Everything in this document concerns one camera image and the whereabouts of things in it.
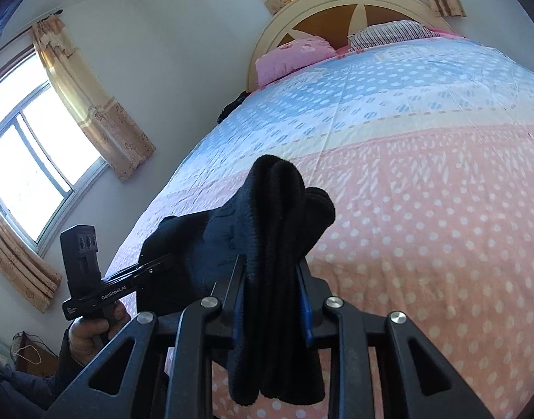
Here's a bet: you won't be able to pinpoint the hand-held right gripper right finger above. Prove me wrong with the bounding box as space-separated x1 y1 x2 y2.
295 259 495 419

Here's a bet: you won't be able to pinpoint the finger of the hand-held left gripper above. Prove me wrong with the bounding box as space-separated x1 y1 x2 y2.
103 252 176 287

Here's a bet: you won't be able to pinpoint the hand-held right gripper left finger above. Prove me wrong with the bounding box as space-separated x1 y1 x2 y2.
42 253 250 419

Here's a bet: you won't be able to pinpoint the black pants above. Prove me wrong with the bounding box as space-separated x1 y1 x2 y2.
136 155 336 406

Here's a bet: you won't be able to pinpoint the person's left forearm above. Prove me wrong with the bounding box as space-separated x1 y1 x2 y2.
44 329 91 402

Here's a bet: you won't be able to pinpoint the person's left hand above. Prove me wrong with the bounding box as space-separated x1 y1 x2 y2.
68 300 132 365

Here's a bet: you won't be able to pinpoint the brown wooden cabinet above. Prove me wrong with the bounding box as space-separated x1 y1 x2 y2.
11 332 60 378

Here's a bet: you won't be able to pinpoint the side window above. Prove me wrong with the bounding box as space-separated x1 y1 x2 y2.
0 46 109 258

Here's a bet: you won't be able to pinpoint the black padded jacket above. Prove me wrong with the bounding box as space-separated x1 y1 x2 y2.
0 358 53 419

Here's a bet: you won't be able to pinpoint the pink blue dotted bedspread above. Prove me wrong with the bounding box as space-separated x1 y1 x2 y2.
105 37 534 419

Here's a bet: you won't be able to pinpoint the dark cloth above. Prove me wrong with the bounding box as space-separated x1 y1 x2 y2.
217 89 250 124

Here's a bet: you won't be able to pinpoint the pink pillow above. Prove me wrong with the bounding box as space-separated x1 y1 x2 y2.
255 37 337 87

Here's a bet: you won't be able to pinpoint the striped pillow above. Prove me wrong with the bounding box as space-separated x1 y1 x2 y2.
348 20 442 52

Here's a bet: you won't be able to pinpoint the cream wooden headboard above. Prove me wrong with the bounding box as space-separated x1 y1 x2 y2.
246 0 459 92

